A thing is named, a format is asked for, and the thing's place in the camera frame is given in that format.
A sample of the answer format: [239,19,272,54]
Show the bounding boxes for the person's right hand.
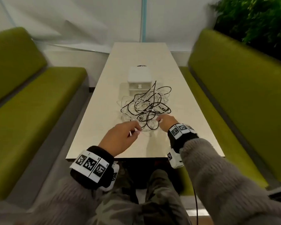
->
[155,114,179,133]

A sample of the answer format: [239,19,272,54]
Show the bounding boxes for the person's camouflage trousers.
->
[93,161,192,225]

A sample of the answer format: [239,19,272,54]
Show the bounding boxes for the black left marker wristband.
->
[70,145,115,191]

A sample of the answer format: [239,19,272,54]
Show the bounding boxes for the tangle of white cables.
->
[117,81,173,132]

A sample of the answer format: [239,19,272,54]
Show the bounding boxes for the white drawer box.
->
[127,66,153,96]

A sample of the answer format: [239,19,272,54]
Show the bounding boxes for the black right marker wristband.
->
[167,123,200,154]

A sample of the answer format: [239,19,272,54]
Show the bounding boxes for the person's left hand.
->
[98,121,143,157]

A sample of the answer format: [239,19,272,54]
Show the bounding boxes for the light blue vertical strip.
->
[140,0,147,43]

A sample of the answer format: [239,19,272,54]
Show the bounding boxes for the green leafy plant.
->
[210,0,281,66]

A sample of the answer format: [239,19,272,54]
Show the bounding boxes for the green bench sofa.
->
[0,27,88,202]
[178,28,281,197]

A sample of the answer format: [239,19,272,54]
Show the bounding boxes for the person's right forearm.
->
[180,138,281,225]

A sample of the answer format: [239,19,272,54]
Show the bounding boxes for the black marker wristband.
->
[167,123,200,154]
[70,145,115,191]

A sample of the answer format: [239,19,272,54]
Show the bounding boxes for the beige table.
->
[65,42,225,160]

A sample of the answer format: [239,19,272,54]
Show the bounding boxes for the person's left forearm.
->
[14,175,103,225]

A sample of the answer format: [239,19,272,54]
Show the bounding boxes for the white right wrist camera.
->
[167,147,185,169]

